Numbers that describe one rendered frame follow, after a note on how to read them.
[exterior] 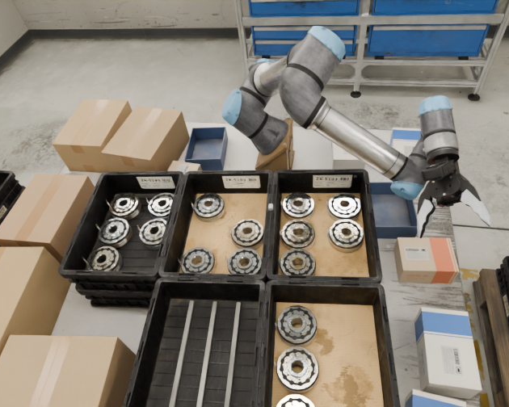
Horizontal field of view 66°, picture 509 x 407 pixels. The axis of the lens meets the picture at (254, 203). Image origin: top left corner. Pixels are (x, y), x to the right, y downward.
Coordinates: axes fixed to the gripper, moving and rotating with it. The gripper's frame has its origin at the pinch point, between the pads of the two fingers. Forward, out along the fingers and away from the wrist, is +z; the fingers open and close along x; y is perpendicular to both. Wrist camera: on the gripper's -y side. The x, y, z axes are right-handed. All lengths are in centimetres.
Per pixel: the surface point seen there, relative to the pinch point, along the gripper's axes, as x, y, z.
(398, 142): 27, 42, -49
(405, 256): 22.7, 26.1, -2.0
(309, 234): 41.2, 2.6, -7.6
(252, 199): 61, -2, -23
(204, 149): 96, 2, -56
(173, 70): 227, 59, -202
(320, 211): 42.2, 10.1, -17.2
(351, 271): 31.7, 8.9, 4.0
